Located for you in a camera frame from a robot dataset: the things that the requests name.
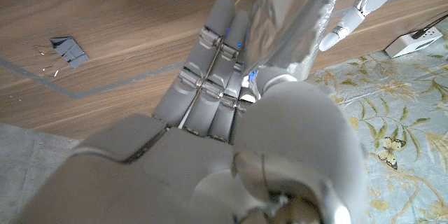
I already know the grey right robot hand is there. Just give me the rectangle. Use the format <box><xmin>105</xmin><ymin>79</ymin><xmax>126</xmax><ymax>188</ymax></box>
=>
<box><xmin>10</xmin><ymin>0</ymin><xmax>372</xmax><ymax>224</ymax></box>

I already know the aluminum foil roll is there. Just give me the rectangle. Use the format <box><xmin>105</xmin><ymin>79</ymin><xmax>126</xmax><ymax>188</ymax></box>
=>
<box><xmin>241</xmin><ymin>0</ymin><xmax>346</xmax><ymax>81</ymax></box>

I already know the white power strip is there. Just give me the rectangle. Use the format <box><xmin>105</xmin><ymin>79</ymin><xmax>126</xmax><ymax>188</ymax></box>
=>
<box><xmin>384</xmin><ymin>26</ymin><xmax>445</xmax><ymax>59</ymax></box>

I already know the floral printed backdrop cloth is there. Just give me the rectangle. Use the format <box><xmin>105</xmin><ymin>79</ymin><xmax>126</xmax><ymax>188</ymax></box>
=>
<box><xmin>307</xmin><ymin>20</ymin><xmax>448</xmax><ymax>224</ymax></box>

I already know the grey binder clip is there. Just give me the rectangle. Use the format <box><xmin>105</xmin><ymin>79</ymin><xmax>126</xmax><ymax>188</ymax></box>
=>
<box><xmin>33</xmin><ymin>36</ymin><xmax>90</xmax><ymax>78</ymax></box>

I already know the black power strip cord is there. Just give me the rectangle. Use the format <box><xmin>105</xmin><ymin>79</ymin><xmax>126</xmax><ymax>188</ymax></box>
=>
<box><xmin>411</xmin><ymin>13</ymin><xmax>448</xmax><ymax>40</ymax></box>

